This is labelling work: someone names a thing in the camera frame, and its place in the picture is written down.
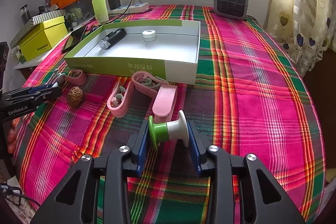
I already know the small white plug item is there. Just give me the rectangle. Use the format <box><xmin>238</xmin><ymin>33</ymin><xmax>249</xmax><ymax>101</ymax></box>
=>
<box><xmin>47</xmin><ymin>69</ymin><xmax>66</xmax><ymax>87</ymax></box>

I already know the brown walnut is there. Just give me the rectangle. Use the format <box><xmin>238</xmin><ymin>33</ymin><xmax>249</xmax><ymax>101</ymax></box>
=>
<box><xmin>67</xmin><ymin>86</ymin><xmax>84</xmax><ymax>108</ymax></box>

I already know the green white spool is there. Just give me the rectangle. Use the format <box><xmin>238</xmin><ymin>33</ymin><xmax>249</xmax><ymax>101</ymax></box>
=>
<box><xmin>148</xmin><ymin>110</ymin><xmax>189</xmax><ymax>152</ymax></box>

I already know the pink clip with grey spring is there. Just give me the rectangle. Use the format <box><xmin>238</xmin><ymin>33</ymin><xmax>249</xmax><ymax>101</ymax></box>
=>
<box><xmin>131</xmin><ymin>71</ymin><xmax>169</xmax><ymax>98</ymax></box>

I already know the person's left hand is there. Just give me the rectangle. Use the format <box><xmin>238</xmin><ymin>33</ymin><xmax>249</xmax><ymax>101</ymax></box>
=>
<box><xmin>7</xmin><ymin>119</ymin><xmax>19</xmax><ymax>154</ymax></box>

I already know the striped green white box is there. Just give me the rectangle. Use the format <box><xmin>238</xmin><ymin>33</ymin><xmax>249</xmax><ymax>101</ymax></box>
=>
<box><xmin>10</xmin><ymin>9</ymin><xmax>66</xmax><ymax>49</ymax></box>

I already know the yellow box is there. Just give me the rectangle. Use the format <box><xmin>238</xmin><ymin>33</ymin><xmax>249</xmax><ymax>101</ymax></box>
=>
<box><xmin>18</xmin><ymin>16</ymin><xmax>68</xmax><ymax>61</ymax></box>

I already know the black smartphone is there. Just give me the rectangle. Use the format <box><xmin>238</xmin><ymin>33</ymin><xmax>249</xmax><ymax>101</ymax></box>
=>
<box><xmin>62</xmin><ymin>26</ymin><xmax>87</xmax><ymax>53</ymax></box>

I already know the dark glass jar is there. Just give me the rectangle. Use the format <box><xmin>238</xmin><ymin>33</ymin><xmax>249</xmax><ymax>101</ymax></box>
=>
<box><xmin>19</xmin><ymin>5</ymin><xmax>31</xmax><ymax>24</ymax></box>

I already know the black bike light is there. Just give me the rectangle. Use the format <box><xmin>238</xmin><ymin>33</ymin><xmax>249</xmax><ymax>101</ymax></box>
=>
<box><xmin>98</xmin><ymin>28</ymin><xmax>126</xmax><ymax>50</ymax></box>

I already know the plaid pink green blanket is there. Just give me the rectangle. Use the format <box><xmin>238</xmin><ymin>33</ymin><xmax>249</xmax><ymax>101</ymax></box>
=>
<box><xmin>15</xmin><ymin>5</ymin><xmax>326</xmax><ymax>223</ymax></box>

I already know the green lotion bottle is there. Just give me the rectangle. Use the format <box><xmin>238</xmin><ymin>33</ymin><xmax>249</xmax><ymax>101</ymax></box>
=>
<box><xmin>92</xmin><ymin>0</ymin><xmax>109</xmax><ymax>24</ymax></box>

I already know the small white round jar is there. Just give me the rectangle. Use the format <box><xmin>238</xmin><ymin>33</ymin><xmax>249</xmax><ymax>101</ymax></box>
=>
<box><xmin>142</xmin><ymin>30</ymin><xmax>157</xmax><ymax>43</ymax></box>

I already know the white power strip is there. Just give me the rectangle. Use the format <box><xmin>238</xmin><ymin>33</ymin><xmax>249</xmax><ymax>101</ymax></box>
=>
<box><xmin>108</xmin><ymin>2</ymin><xmax>150</xmax><ymax>15</ymax></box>

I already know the green white cardboard tray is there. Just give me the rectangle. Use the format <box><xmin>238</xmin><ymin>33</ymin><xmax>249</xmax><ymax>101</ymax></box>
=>
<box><xmin>64</xmin><ymin>19</ymin><xmax>201</xmax><ymax>85</ymax></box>

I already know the heart patterned curtain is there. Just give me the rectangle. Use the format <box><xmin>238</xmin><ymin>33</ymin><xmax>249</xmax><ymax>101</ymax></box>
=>
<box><xmin>267</xmin><ymin>0</ymin><xmax>335</xmax><ymax>76</ymax></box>

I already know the grey space heater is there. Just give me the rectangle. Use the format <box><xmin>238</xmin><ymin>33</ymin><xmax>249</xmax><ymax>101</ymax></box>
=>
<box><xmin>214</xmin><ymin>0</ymin><xmax>249</xmax><ymax>21</ymax></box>

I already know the black charger with cable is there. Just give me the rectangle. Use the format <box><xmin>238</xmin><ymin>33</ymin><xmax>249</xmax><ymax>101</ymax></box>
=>
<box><xmin>108</xmin><ymin>0</ymin><xmax>132</xmax><ymax>23</ymax></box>

